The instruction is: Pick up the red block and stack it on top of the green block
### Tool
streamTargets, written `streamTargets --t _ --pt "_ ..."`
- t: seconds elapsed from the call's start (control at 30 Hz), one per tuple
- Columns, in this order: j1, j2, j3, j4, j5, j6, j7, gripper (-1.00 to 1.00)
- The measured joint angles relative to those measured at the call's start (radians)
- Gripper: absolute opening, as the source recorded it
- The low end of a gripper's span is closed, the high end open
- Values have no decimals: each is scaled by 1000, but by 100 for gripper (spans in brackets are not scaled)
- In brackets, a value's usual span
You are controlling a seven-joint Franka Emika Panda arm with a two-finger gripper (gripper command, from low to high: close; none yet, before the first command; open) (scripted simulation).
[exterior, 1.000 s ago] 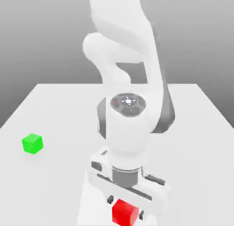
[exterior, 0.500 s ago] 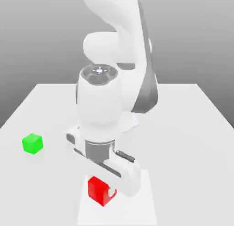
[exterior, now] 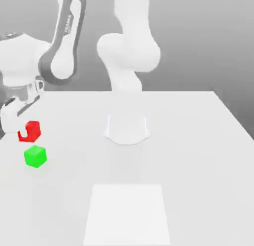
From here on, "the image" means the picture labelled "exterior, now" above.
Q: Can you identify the small red cube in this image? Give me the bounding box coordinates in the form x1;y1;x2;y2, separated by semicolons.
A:
17;120;42;143

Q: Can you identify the small green cube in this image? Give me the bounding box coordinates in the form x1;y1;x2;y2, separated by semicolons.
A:
23;145;48;168

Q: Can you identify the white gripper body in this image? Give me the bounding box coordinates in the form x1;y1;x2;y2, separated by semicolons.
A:
0;94;41;134

